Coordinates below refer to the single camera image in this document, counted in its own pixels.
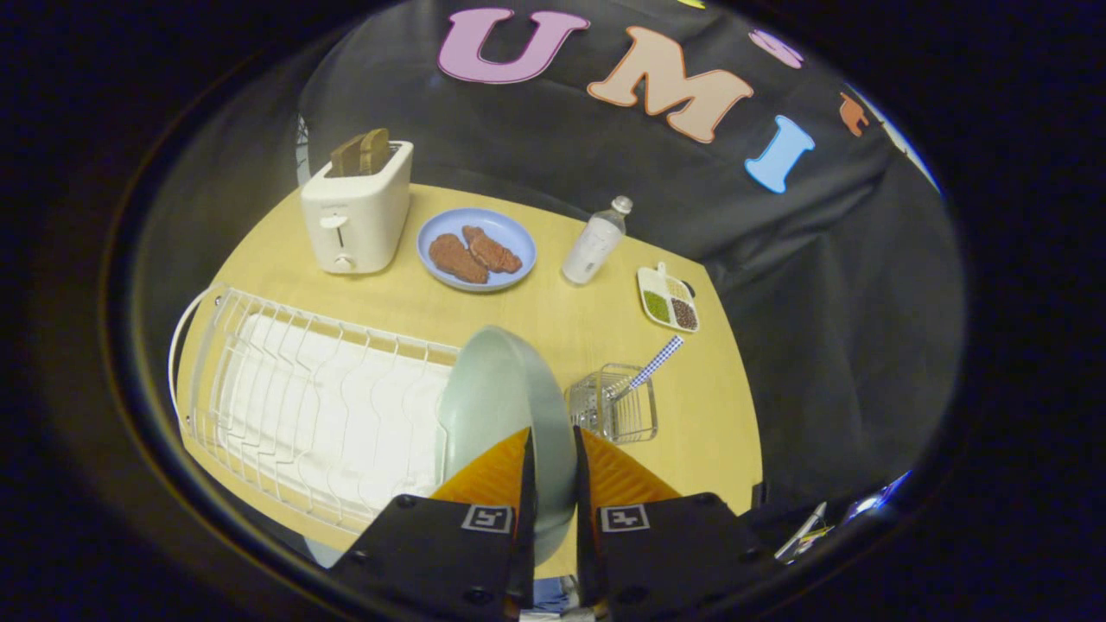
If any white drain tray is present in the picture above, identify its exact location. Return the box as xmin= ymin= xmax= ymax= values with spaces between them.
xmin=216 ymin=313 xmax=454 ymax=519

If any blue plate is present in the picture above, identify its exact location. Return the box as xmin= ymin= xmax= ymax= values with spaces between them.
xmin=416 ymin=207 xmax=537 ymax=293

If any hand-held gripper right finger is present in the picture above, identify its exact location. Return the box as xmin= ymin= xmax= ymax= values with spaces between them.
xmin=573 ymin=426 xmax=766 ymax=619

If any blue checkered handle spoon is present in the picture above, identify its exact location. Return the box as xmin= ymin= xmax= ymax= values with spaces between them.
xmin=609 ymin=335 xmax=684 ymax=403

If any white toaster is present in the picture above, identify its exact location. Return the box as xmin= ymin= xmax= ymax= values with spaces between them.
xmin=300 ymin=141 xmax=414 ymax=276

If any clear plastic bottle white label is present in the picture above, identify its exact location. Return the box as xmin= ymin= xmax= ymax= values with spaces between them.
xmin=562 ymin=195 xmax=633 ymax=286

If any white wire dish rack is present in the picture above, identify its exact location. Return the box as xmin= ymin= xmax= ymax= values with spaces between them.
xmin=168 ymin=281 xmax=463 ymax=536

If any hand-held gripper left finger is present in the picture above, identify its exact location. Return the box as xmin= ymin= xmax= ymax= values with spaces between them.
xmin=328 ymin=428 xmax=537 ymax=619

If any brown toast slice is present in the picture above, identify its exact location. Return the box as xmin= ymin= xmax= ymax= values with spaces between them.
xmin=330 ymin=134 xmax=365 ymax=178
xmin=359 ymin=128 xmax=391 ymax=174

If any metal wire basket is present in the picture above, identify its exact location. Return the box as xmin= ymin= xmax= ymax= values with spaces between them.
xmin=566 ymin=363 xmax=659 ymax=444

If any black backdrop cloth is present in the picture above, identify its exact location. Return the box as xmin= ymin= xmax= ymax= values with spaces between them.
xmin=298 ymin=0 xmax=960 ymax=519

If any shiny blue object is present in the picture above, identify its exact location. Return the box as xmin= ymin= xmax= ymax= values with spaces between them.
xmin=842 ymin=471 xmax=912 ymax=524

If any white divided tray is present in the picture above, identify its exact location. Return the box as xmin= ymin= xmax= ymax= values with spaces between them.
xmin=637 ymin=262 xmax=702 ymax=333

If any pale green plate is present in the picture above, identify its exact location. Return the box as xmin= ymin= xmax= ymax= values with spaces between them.
xmin=436 ymin=326 xmax=578 ymax=567

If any brown meat piece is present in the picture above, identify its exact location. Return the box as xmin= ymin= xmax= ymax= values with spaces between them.
xmin=461 ymin=225 xmax=523 ymax=274
xmin=429 ymin=233 xmax=489 ymax=284

